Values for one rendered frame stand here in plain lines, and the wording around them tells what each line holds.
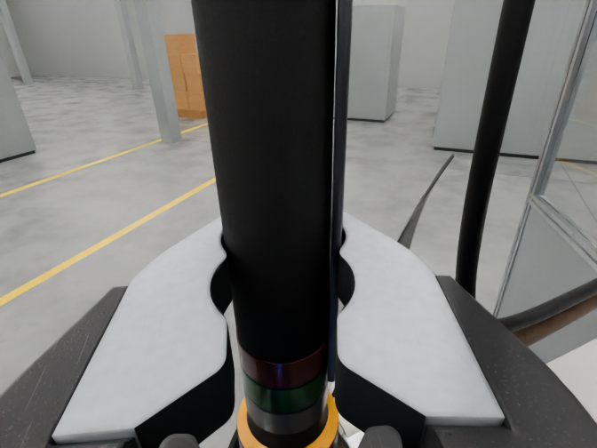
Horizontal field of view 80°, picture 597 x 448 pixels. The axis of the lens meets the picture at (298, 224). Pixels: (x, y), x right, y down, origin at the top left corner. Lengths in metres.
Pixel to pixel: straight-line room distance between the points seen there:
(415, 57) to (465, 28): 6.84
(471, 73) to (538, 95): 0.85
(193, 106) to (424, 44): 7.06
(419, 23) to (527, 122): 7.17
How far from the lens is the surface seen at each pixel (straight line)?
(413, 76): 12.30
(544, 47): 5.54
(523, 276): 1.66
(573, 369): 0.56
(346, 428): 0.20
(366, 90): 7.31
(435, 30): 12.19
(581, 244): 1.34
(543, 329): 0.29
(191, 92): 8.34
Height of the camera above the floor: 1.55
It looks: 28 degrees down
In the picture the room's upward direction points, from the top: 1 degrees counter-clockwise
